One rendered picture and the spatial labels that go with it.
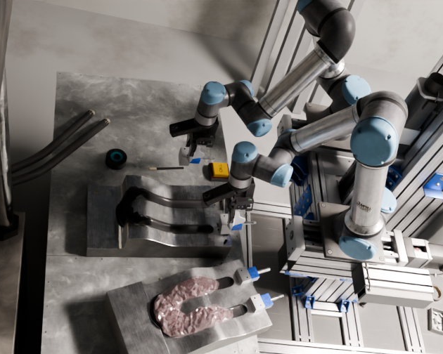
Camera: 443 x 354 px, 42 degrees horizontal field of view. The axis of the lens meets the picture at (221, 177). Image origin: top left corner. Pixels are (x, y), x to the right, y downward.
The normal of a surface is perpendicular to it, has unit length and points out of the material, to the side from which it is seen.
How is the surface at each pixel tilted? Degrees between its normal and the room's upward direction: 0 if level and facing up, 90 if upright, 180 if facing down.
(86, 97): 0
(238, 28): 90
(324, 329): 0
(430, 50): 90
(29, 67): 0
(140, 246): 90
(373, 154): 83
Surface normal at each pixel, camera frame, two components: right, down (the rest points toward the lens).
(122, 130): 0.25, -0.58
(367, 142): -0.43, 0.55
